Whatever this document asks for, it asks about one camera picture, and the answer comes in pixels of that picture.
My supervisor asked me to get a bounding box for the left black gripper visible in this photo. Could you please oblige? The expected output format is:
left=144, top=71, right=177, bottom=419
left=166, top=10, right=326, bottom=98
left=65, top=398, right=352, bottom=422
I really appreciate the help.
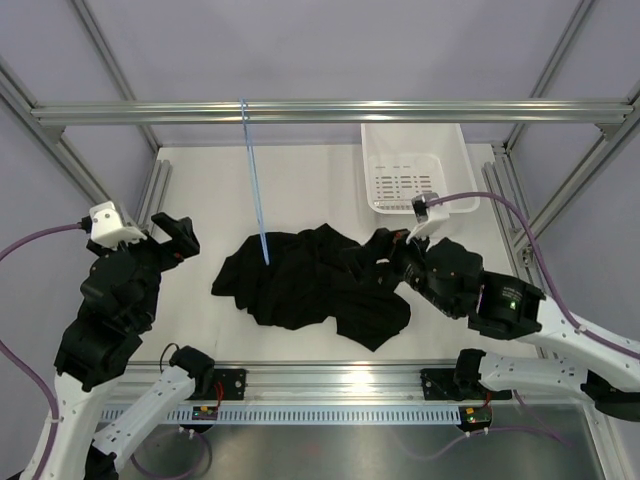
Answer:
left=90, top=212, right=199, bottom=325

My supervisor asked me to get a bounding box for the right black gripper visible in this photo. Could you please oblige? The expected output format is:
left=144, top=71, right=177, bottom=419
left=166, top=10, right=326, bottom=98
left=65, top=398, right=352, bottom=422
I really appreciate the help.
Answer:
left=338, top=222, right=456, bottom=317

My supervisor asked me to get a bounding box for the black shirt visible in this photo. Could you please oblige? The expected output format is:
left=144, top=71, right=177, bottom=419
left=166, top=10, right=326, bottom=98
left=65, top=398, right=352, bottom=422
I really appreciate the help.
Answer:
left=211, top=223, right=411, bottom=352

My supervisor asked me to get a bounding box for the light blue wire hanger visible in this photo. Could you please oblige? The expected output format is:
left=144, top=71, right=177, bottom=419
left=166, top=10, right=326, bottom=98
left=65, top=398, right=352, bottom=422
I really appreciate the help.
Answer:
left=239, top=98, right=271, bottom=266

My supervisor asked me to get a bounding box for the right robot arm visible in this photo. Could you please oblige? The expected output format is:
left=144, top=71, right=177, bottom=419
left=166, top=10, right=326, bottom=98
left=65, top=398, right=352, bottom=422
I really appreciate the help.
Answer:
left=340, top=228, right=639, bottom=422

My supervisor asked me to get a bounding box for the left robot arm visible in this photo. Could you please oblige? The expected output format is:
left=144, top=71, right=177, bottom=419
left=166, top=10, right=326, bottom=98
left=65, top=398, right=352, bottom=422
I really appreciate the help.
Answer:
left=19, top=203, right=215, bottom=479

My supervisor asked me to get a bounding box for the white plastic basket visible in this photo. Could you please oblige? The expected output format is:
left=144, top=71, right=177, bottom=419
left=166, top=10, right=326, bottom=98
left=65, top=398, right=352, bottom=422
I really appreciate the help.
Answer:
left=361, top=123, right=477, bottom=215

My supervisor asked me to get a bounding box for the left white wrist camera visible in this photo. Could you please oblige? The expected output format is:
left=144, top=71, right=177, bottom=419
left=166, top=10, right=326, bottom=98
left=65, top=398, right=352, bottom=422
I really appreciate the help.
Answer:
left=89, top=201, right=147, bottom=250

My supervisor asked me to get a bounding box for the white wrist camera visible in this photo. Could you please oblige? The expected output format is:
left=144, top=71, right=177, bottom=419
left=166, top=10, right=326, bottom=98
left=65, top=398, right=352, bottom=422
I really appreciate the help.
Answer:
left=89, top=201, right=147, bottom=250
left=405, top=192, right=450, bottom=244

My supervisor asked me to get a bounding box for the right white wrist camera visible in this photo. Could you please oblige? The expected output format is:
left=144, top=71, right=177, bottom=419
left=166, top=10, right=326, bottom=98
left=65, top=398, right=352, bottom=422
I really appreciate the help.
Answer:
left=405, top=192, right=450, bottom=244

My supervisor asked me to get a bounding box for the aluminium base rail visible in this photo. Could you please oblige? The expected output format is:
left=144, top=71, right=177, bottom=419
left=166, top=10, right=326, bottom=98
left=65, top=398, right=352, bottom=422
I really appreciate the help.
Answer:
left=109, top=363, right=576, bottom=404

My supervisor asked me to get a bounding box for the white slotted cable duct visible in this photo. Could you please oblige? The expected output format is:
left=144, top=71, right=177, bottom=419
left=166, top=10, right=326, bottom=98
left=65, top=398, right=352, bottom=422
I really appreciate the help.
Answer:
left=99, top=403, right=461, bottom=424

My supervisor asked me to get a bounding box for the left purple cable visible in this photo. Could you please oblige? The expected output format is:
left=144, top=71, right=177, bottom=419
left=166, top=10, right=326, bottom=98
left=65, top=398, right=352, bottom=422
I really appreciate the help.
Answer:
left=0, top=222, right=94, bottom=480

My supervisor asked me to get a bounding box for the purple cable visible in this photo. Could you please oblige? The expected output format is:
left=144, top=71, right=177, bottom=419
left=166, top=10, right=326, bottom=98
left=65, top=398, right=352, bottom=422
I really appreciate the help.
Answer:
left=434, top=192, right=640, bottom=361
left=0, top=222, right=94, bottom=480

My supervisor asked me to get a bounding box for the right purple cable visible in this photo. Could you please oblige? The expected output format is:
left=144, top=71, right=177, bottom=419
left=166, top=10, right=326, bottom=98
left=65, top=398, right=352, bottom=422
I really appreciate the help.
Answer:
left=434, top=192, right=640, bottom=361

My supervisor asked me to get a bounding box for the aluminium hanging rail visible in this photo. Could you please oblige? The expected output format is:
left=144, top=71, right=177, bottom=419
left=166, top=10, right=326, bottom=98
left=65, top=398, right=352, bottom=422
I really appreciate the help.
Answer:
left=31, top=99, right=635, bottom=126

